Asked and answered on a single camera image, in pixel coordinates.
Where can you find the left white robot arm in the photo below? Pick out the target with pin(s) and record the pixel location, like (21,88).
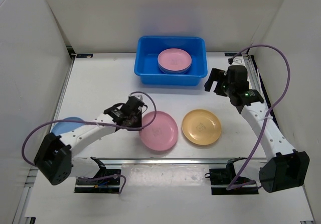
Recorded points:
(57,157)

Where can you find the blue plate front left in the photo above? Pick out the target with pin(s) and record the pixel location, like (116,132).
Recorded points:
(64,127)

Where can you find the pink plate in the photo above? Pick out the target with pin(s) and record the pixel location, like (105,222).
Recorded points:
(161,134)
(174,59)

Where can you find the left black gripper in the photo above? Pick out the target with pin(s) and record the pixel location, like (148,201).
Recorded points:
(139,123)

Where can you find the purple plate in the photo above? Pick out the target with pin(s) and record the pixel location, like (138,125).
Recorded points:
(173,72)

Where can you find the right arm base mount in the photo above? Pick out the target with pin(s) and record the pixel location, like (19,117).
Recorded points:
(221,176)

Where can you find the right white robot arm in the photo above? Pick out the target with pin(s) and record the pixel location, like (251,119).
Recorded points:
(285,167)

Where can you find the blue plastic bin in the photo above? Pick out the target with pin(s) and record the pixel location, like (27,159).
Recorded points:
(146,63)

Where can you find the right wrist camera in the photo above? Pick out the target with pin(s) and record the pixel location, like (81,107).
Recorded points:
(236,61)

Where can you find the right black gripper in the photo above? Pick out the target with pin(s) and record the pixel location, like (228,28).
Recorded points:
(215,75)

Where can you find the yellow plate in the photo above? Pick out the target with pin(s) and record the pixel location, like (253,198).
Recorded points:
(201,127)

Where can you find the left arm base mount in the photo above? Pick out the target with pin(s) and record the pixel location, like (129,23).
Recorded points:
(101,179)

